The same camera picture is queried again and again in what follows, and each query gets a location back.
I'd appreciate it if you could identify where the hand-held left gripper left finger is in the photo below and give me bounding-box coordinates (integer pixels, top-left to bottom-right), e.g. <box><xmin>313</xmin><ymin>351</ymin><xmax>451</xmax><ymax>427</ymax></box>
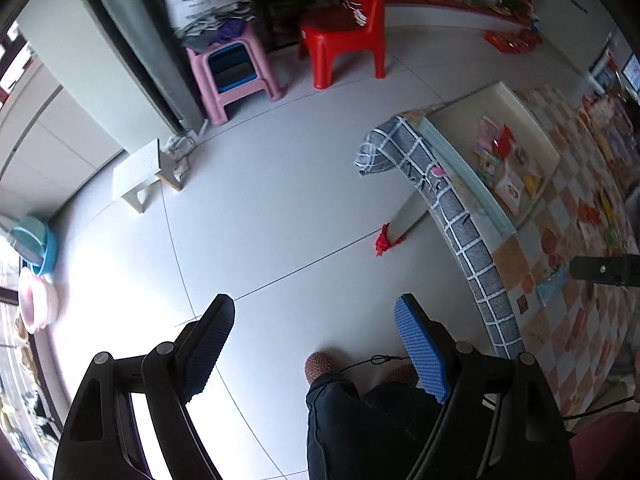
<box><xmin>52</xmin><ymin>293</ymin><xmax>236</xmax><ymax>480</ymax></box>

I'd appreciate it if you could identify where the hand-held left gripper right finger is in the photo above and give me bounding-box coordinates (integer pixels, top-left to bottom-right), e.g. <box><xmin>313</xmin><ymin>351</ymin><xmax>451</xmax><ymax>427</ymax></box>
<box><xmin>393</xmin><ymin>294</ymin><xmax>576</xmax><ymax>480</ymax></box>

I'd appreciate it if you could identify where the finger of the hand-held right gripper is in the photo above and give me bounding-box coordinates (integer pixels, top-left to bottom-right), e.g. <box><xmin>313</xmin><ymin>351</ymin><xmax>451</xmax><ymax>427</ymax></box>
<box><xmin>570</xmin><ymin>255</ymin><xmax>640</xmax><ymax>287</ymax></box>

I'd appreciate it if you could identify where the cream shallow tray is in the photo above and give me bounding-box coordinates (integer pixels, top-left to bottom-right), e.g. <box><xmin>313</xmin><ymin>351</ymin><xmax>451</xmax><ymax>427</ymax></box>
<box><xmin>417</xmin><ymin>82</ymin><xmax>561</xmax><ymax>233</ymax></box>

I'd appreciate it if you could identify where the brown knitted slipper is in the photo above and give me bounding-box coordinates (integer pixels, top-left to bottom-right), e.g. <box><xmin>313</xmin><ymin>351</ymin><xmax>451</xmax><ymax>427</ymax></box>
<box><xmin>382</xmin><ymin>364</ymin><xmax>419</xmax><ymax>387</ymax></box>
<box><xmin>304</xmin><ymin>351</ymin><xmax>351</xmax><ymax>383</ymax></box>

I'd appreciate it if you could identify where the light blue packet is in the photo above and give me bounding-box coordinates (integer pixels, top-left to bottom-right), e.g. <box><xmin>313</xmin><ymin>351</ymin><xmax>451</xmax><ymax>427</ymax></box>
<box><xmin>537</xmin><ymin>267</ymin><xmax>569</xmax><ymax>306</ymax></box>

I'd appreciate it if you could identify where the person's dark trouser leg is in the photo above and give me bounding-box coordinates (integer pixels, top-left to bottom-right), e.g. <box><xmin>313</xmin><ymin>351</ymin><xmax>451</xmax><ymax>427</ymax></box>
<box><xmin>306</xmin><ymin>372</ymin><xmax>451</xmax><ymax>480</ymax></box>

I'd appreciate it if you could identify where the red knotted tassel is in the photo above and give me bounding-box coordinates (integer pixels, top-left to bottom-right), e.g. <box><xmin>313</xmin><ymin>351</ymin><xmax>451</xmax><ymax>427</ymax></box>
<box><xmin>375</xmin><ymin>223</ymin><xmax>408</xmax><ymax>257</ymax></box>

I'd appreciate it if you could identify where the small yellow snack packet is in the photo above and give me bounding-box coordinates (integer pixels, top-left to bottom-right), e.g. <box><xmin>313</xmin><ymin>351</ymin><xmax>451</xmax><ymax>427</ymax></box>
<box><xmin>522</xmin><ymin>160</ymin><xmax>544</xmax><ymax>196</ymax></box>

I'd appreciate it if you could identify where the white orange snack packet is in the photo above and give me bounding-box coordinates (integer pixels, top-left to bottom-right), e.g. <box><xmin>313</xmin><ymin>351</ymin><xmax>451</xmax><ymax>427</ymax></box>
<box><xmin>497</xmin><ymin>170</ymin><xmax>526</xmax><ymax>211</ymax></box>

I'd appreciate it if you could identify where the metal table leg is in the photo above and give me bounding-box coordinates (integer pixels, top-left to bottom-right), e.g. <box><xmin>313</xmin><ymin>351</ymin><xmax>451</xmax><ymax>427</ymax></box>
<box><xmin>387</xmin><ymin>190</ymin><xmax>431</xmax><ymax>243</ymax></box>

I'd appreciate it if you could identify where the grey checked cloth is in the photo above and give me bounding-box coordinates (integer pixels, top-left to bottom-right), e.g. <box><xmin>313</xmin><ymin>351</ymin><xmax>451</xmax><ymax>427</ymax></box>
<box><xmin>354</xmin><ymin>114</ymin><xmax>526</xmax><ymax>361</ymax></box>

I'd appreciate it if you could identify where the small red snack packet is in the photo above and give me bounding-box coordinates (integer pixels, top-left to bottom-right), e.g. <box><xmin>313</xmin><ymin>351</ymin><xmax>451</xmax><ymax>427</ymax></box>
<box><xmin>495</xmin><ymin>125</ymin><xmax>517</xmax><ymax>159</ymax></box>

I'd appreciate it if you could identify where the maroon seat cushion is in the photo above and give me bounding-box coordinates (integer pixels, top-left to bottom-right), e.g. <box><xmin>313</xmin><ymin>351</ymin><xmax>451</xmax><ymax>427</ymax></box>
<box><xmin>569</xmin><ymin>410</ymin><xmax>640</xmax><ymax>480</ymax></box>

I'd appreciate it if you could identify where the pink snack packet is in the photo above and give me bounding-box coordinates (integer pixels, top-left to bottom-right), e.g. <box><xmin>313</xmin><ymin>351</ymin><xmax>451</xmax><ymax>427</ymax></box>
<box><xmin>475</xmin><ymin>116</ymin><xmax>501</xmax><ymax>156</ymax></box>

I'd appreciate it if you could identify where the pink plastic basin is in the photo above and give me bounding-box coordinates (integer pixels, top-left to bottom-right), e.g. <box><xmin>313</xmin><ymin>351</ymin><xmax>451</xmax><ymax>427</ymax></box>
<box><xmin>17</xmin><ymin>267</ymin><xmax>60</xmax><ymax>333</ymax></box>

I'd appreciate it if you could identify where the small white wooden stool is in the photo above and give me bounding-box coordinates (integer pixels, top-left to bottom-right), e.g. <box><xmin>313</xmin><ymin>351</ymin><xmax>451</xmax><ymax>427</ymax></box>
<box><xmin>112</xmin><ymin>138</ymin><xmax>183</xmax><ymax>213</ymax></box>

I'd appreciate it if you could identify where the white rag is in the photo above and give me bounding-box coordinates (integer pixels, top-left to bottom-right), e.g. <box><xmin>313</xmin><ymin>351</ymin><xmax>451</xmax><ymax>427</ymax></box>
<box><xmin>165</xmin><ymin>132</ymin><xmax>199</xmax><ymax>181</ymax></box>

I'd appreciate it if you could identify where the blue plastic basin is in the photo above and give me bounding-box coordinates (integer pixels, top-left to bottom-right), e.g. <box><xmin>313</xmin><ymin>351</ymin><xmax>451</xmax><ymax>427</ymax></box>
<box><xmin>10</xmin><ymin>215</ymin><xmax>58</xmax><ymax>276</ymax></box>

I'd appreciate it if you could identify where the red gift box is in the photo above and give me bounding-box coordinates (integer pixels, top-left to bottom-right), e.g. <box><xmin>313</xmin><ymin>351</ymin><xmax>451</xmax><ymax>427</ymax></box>
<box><xmin>484</xmin><ymin>29</ymin><xmax>544</xmax><ymax>54</ymax></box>

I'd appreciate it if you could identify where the white tall refrigerator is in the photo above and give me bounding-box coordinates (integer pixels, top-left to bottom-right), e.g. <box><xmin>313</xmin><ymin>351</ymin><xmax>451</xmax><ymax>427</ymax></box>
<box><xmin>537</xmin><ymin>0</ymin><xmax>618</xmax><ymax>78</ymax></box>

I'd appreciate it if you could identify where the pink plastic stool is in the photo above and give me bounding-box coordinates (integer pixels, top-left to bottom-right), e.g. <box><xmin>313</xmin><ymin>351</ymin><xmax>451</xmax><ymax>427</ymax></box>
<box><xmin>186</xmin><ymin>22</ymin><xmax>283</xmax><ymax>127</ymax></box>

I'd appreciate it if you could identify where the blue plastic stool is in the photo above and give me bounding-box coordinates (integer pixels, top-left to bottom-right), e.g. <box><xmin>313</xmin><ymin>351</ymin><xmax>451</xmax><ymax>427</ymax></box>
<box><xmin>207</xmin><ymin>42</ymin><xmax>266</xmax><ymax>95</ymax></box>

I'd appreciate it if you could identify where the pile of crumpled clothes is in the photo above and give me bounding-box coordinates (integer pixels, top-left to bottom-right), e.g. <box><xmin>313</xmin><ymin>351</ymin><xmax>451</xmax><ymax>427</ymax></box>
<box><xmin>175</xmin><ymin>6</ymin><xmax>258</xmax><ymax>53</ymax></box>

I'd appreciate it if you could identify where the grey green cabinet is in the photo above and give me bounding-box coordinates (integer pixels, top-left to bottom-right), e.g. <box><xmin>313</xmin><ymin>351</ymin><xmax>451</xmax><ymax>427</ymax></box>
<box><xmin>15</xmin><ymin>0</ymin><xmax>201</xmax><ymax>156</ymax></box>

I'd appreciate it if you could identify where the red plastic chair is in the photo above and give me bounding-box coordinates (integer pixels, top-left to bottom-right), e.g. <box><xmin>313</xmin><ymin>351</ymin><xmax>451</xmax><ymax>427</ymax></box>
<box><xmin>298</xmin><ymin>0</ymin><xmax>387</xmax><ymax>91</ymax></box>

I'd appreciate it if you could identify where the thin black cord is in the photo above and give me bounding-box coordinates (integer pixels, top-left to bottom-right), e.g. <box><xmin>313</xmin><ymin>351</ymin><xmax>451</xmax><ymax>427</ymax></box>
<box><xmin>340</xmin><ymin>355</ymin><xmax>412</xmax><ymax>375</ymax></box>

